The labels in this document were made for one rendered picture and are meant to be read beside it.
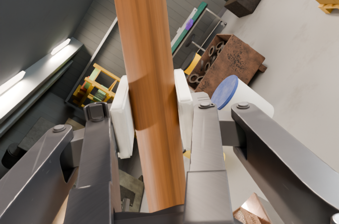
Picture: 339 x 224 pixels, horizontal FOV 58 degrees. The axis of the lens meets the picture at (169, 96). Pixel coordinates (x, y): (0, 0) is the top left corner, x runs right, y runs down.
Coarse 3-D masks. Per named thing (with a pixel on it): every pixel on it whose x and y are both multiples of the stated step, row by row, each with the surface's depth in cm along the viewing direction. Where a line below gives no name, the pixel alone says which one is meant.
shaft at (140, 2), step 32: (128, 0) 17; (160, 0) 17; (128, 32) 17; (160, 32) 17; (128, 64) 18; (160, 64) 18; (160, 96) 18; (160, 128) 19; (160, 160) 20; (160, 192) 21
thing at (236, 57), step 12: (216, 36) 506; (228, 36) 458; (216, 48) 497; (228, 48) 433; (240, 48) 436; (252, 48) 440; (204, 60) 511; (216, 60) 434; (228, 60) 437; (240, 60) 439; (252, 60) 442; (192, 72) 512; (204, 72) 515; (216, 72) 438; (228, 72) 440; (240, 72) 443; (252, 72) 446; (192, 84) 517; (204, 84) 439; (216, 84) 442
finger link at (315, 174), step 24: (240, 120) 14; (264, 120) 13; (264, 144) 11; (288, 144) 11; (264, 168) 12; (288, 168) 10; (312, 168) 10; (264, 192) 12; (288, 192) 10; (312, 192) 9; (336, 192) 8; (288, 216) 10; (312, 216) 9
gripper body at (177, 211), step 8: (168, 208) 9; (176, 208) 9; (120, 216) 9; (128, 216) 9; (136, 216) 9; (144, 216) 9; (152, 216) 9; (160, 216) 8; (168, 216) 8; (176, 216) 8
